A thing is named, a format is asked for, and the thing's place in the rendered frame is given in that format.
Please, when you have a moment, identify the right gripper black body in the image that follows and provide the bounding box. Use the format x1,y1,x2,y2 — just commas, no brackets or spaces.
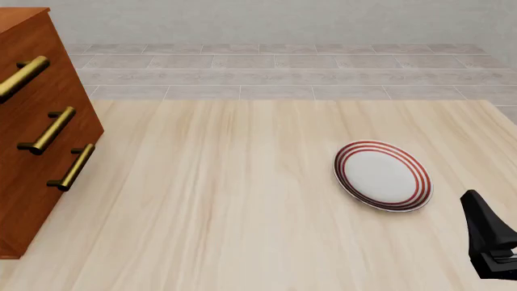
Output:
468,238,517,280

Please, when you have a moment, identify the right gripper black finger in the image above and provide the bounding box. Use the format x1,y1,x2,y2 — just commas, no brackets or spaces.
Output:
460,189,517,253

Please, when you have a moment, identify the wooden cabinet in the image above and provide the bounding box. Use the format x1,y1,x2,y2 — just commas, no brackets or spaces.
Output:
0,6,105,259

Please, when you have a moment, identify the white plate with red rings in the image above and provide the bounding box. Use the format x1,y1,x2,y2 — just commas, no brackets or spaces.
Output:
332,139,434,213

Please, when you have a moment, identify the long brass drawer handle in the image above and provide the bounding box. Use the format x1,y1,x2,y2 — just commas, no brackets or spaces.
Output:
0,55,51,104

